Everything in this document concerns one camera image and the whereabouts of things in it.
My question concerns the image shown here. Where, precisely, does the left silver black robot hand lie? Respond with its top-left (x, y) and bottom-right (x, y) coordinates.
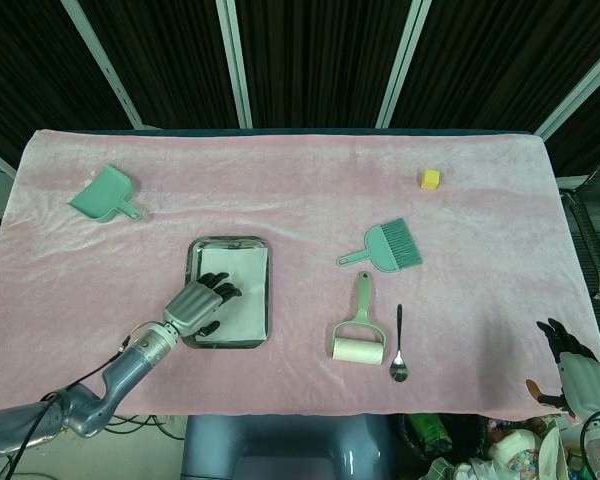
top-left (162, 272), bottom-right (244, 340)

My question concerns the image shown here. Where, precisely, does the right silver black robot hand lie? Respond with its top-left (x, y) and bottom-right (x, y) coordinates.
top-left (524, 317), bottom-right (600, 421)

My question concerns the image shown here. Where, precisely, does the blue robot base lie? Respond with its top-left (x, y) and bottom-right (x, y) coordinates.
top-left (182, 413), bottom-right (396, 480)

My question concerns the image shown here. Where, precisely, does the stainless steel tray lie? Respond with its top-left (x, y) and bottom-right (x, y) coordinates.
top-left (185, 235), bottom-right (272, 350)

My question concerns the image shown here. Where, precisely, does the green hand brush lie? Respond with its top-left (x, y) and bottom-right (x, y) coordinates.
top-left (335, 217), bottom-right (424, 274)

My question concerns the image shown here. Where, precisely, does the white printed plastic bag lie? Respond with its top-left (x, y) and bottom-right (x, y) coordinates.
top-left (454, 434), bottom-right (546, 480)

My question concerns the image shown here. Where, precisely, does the black metal chair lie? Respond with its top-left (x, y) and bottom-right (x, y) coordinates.
top-left (554, 149), bottom-right (600, 304)

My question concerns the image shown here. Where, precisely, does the green plastic dustpan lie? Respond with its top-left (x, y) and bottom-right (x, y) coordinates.
top-left (67, 163), bottom-right (146, 225)

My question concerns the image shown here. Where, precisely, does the pink plush table cloth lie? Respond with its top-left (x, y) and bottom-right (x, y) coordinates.
top-left (0, 128), bottom-right (600, 419)

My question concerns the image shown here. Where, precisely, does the green lint roller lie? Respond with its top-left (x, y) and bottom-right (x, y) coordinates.
top-left (329, 271), bottom-right (385, 366)

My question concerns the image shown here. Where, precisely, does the dark metal spoon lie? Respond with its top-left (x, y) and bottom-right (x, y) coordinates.
top-left (388, 303), bottom-right (411, 384)

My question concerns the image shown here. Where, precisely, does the black pleated curtain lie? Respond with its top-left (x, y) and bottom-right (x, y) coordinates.
top-left (0, 0), bottom-right (600, 176)

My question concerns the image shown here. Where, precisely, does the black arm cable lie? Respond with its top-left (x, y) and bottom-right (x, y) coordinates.
top-left (9, 322), bottom-right (154, 459)

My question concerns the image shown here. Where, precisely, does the black floor cable bundle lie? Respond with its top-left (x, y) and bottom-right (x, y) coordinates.
top-left (99, 413), bottom-right (186, 441)

